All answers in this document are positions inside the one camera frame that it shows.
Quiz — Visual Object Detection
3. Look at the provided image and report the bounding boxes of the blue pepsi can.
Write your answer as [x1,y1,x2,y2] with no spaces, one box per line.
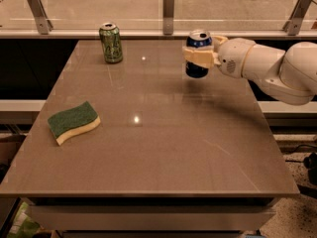
[185,30,212,78]

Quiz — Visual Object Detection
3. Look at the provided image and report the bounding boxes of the black cable and plug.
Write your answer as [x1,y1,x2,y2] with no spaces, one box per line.
[284,144,317,186]

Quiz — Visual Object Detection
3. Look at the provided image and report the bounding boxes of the right metal rail bracket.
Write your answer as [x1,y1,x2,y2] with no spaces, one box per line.
[282,0,313,36]

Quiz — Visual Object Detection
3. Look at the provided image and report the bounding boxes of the green packaging under table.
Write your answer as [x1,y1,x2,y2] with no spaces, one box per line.
[6,202,40,238]

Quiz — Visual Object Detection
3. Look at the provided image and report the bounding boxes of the green and yellow sponge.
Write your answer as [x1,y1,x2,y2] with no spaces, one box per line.
[48,101,101,146]

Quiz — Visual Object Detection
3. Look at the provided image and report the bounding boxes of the metal rail bracket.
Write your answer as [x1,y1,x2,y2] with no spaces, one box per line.
[162,0,174,35]
[282,0,313,36]
[27,0,53,35]

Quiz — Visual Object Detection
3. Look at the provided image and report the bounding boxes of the middle metal rail bracket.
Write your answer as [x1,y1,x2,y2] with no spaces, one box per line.
[162,0,174,35]

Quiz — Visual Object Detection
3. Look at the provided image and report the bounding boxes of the green soda can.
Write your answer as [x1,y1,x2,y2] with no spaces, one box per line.
[99,22,123,63]

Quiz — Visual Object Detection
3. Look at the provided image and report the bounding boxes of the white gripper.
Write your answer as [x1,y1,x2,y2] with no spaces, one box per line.
[182,36,256,78]

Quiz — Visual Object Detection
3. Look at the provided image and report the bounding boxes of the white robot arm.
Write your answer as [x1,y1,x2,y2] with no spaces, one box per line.
[182,36,317,105]

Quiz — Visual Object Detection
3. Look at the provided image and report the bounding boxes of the white drawer front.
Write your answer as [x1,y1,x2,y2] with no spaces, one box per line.
[28,205,274,231]

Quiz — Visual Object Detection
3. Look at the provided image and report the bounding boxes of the left metal rail bracket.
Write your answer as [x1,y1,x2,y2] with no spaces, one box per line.
[27,0,53,35]

